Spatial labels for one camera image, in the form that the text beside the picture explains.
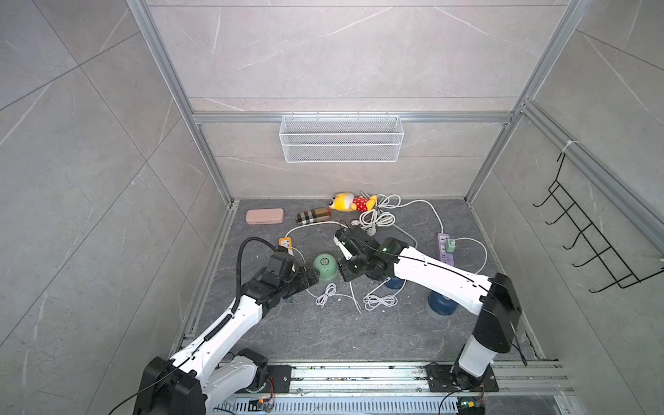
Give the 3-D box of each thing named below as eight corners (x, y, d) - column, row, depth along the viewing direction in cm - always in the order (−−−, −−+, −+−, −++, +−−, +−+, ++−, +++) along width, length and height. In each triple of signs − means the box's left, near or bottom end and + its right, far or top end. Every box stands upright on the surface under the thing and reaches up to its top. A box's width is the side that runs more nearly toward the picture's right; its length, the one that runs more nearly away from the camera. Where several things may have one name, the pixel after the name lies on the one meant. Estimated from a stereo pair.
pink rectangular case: (245, 224, 113) (243, 221, 112) (248, 212, 118) (247, 208, 116) (282, 224, 113) (281, 221, 112) (284, 212, 118) (283, 208, 116)
